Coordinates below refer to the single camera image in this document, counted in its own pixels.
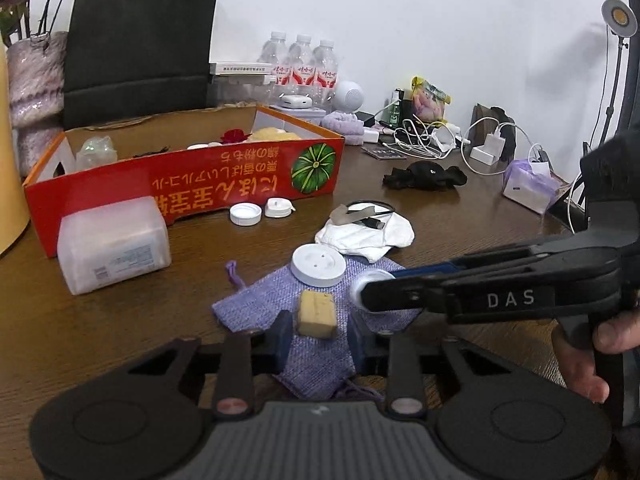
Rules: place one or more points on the red fabric rose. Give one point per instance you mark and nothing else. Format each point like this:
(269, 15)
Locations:
(235, 136)

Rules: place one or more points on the dark brown bag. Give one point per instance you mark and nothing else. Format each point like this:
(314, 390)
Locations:
(505, 125)

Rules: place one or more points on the flat white carton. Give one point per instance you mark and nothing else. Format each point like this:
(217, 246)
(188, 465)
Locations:
(240, 72)

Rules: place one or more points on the green bottle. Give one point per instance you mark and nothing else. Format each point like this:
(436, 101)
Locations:
(395, 110)

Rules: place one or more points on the clear water bottle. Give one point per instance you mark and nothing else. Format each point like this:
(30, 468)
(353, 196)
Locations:
(302, 67)
(274, 65)
(325, 72)

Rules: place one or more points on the black power adapter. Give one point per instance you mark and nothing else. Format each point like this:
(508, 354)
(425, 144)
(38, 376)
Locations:
(366, 120)

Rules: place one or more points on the white jar lid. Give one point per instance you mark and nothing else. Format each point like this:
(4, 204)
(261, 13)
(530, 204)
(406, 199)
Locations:
(202, 146)

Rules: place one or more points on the small white charger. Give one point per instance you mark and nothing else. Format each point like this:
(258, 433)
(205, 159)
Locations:
(371, 136)

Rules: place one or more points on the white and yellow plush toy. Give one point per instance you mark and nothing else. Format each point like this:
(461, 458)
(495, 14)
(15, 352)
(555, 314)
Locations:
(275, 134)

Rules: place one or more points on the white bottle cap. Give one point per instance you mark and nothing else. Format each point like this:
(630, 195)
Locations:
(278, 208)
(245, 215)

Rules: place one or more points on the white round speaker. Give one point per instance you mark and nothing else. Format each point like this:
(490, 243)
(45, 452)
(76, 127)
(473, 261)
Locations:
(349, 96)

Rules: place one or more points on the black cloth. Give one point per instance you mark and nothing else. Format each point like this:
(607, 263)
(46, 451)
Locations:
(425, 177)

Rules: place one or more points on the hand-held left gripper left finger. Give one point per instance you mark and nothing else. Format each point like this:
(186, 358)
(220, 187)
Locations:
(283, 334)

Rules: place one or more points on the black paper bag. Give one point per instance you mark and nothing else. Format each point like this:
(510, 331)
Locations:
(140, 45)

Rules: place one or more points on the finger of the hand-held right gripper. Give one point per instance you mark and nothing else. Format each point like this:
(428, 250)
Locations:
(400, 295)
(430, 269)

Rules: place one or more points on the purple fluffy scrunchie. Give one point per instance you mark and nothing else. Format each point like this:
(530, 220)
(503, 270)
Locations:
(342, 124)

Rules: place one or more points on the white earbud case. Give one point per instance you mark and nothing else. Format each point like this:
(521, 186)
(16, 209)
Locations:
(295, 101)

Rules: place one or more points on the white round disc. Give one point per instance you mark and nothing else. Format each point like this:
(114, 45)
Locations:
(318, 265)

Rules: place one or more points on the person's right hand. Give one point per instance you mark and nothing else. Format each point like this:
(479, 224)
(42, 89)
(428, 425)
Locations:
(580, 365)

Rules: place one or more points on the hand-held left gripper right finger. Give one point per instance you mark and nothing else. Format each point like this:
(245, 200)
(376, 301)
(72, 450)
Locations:
(357, 341)

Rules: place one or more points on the translucent white plastic box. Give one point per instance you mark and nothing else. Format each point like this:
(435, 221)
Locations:
(110, 242)

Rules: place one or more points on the small black packet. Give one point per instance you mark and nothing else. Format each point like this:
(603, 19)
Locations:
(382, 152)

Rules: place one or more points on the purple tissue pack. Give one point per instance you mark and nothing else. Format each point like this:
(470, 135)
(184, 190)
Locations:
(530, 187)

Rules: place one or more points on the round lamp on stand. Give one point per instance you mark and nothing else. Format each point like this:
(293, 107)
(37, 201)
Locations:
(619, 15)

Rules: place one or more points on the clear plastic container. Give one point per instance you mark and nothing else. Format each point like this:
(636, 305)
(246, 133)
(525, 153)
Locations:
(242, 95)

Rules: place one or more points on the white charger block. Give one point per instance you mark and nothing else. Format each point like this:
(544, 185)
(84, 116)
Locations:
(487, 150)

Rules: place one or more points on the small white round jar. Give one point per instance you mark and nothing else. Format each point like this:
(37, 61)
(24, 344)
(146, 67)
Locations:
(367, 277)

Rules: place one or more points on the grey metal piece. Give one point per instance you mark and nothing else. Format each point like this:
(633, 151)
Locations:
(345, 214)

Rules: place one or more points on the yellow rectangular block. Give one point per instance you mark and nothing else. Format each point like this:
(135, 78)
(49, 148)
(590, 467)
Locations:
(316, 315)

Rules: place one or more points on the yellow thermos jug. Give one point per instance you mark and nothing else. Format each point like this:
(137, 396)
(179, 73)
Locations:
(10, 185)

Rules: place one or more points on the bubble wrap bundle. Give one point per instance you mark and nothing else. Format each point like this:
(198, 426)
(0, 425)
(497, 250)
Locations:
(95, 152)

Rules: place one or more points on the red cardboard box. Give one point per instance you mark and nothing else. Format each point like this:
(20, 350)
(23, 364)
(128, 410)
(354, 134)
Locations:
(200, 182)

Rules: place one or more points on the yellow pink snack bag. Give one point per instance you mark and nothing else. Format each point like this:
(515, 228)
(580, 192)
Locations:
(430, 97)

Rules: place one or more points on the white cloth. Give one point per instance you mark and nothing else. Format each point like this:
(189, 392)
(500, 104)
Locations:
(360, 242)

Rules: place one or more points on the purple marbled vase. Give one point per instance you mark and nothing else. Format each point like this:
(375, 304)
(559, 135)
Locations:
(35, 85)

